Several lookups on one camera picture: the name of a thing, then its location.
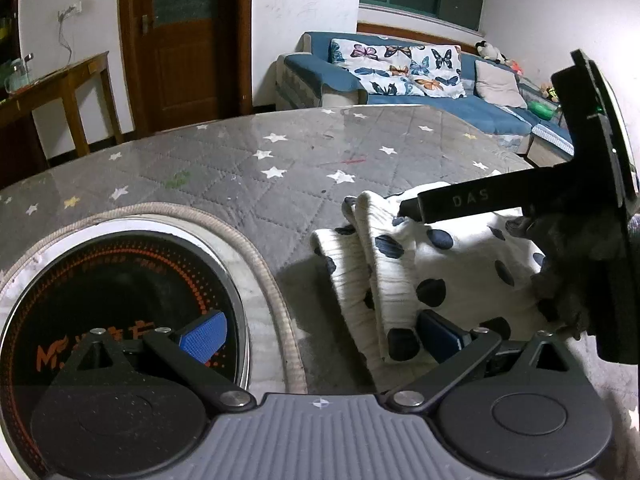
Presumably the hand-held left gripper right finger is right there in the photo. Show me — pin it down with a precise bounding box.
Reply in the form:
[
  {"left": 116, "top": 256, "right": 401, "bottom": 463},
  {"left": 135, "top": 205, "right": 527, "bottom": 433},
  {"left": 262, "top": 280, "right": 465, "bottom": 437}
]
[{"left": 386, "top": 310, "right": 587, "bottom": 413}]

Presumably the green toy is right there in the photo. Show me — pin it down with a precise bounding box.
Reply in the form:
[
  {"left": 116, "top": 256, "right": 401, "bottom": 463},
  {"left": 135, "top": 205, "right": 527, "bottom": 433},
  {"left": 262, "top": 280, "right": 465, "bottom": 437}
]
[{"left": 529, "top": 100, "right": 559, "bottom": 122}]

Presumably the brown wooden door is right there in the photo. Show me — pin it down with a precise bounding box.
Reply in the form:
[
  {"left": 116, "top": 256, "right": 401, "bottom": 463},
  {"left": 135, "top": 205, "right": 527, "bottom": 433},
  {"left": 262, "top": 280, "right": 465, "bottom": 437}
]
[{"left": 117, "top": 0, "right": 254, "bottom": 139}]

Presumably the person's right hand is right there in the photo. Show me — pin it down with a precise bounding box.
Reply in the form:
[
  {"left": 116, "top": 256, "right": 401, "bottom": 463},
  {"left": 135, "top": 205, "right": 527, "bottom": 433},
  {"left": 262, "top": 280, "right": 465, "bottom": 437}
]
[{"left": 504, "top": 209, "right": 629, "bottom": 342}]

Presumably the white polka dot garment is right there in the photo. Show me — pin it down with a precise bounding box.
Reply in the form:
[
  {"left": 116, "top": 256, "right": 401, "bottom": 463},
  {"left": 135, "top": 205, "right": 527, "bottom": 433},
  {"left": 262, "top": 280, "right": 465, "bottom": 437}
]
[{"left": 310, "top": 180, "right": 557, "bottom": 392}]

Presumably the grey star quilted table cover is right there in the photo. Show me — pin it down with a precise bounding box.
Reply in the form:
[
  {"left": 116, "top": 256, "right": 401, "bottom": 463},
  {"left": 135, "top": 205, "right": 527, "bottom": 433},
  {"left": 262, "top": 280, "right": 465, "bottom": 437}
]
[{"left": 0, "top": 103, "right": 640, "bottom": 433}]

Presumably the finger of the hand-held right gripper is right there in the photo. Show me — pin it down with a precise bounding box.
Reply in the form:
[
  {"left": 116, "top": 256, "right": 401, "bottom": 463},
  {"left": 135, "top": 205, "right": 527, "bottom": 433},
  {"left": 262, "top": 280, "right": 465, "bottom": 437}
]
[{"left": 397, "top": 159, "right": 589, "bottom": 224}]

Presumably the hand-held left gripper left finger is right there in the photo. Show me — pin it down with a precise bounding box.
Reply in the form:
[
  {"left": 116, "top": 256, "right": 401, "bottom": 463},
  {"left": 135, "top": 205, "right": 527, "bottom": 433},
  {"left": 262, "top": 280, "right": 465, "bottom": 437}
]
[{"left": 49, "top": 310, "right": 257, "bottom": 413}]

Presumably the wooden side table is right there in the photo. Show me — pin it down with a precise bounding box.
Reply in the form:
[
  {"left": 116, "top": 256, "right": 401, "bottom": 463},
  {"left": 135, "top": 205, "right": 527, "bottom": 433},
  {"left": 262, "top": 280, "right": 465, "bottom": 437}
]
[{"left": 0, "top": 51, "right": 124, "bottom": 177}]

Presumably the glass pitcher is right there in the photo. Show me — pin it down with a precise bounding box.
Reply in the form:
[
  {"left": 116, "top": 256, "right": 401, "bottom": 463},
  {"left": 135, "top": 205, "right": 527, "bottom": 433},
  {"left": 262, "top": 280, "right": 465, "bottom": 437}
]
[{"left": 3, "top": 56, "right": 34, "bottom": 94}]

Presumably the butterfly print pillow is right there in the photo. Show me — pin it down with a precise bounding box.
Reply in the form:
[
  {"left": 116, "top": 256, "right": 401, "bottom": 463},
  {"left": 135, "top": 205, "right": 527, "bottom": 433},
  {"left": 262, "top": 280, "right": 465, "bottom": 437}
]
[{"left": 328, "top": 38, "right": 467, "bottom": 99}]

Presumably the round black table stove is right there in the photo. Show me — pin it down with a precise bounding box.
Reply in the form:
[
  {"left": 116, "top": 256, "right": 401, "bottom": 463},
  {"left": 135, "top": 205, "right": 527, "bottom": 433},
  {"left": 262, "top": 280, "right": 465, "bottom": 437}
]
[{"left": 0, "top": 214, "right": 252, "bottom": 480}]

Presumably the black and white plush toy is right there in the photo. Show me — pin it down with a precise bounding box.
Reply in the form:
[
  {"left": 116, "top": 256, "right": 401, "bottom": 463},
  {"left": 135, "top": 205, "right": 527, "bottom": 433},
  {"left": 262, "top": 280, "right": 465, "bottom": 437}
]
[{"left": 474, "top": 39, "right": 509, "bottom": 64}]

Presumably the blue sofa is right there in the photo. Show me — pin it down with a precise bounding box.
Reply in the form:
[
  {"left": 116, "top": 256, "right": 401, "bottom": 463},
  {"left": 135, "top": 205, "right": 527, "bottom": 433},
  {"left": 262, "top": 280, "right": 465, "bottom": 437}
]
[{"left": 274, "top": 30, "right": 576, "bottom": 169}]

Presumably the dark shelf unit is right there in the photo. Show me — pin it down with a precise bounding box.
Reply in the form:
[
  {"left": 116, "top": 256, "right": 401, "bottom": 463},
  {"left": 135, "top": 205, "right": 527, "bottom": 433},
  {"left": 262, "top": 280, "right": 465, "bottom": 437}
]
[{"left": 0, "top": 0, "right": 22, "bottom": 107}]

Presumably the beige cushion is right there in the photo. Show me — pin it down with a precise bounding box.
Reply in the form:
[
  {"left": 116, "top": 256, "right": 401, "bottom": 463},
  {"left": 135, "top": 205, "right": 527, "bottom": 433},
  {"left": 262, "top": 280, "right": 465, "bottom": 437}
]
[{"left": 473, "top": 59, "right": 529, "bottom": 110}]

